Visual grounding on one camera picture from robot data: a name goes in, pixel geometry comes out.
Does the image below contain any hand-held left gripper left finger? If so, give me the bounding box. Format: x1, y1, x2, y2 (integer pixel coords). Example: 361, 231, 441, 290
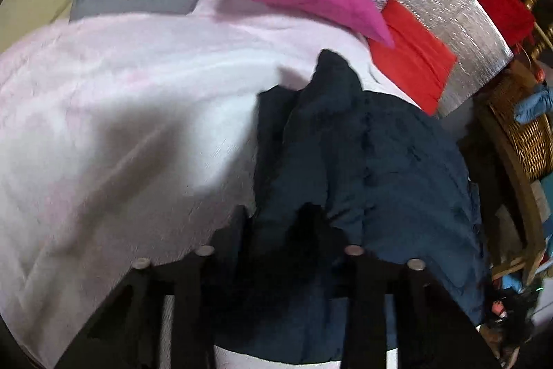
56, 205, 256, 369

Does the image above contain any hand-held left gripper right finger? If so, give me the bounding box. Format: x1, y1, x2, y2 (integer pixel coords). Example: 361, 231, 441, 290
301, 204, 502, 369

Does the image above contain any dark blue jacket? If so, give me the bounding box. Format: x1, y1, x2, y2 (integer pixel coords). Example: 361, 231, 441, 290
214, 49, 493, 365

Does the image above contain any pale pink blanket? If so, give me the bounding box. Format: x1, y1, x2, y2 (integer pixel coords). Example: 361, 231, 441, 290
0, 0, 426, 369

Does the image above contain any orange-red cloth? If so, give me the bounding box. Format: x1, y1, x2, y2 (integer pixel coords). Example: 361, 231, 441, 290
367, 0, 459, 117

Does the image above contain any light blue cloth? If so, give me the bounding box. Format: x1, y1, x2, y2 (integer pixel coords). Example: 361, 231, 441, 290
513, 85, 553, 126

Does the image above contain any silver foil mat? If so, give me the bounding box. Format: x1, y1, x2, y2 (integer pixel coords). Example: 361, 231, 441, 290
319, 0, 516, 118

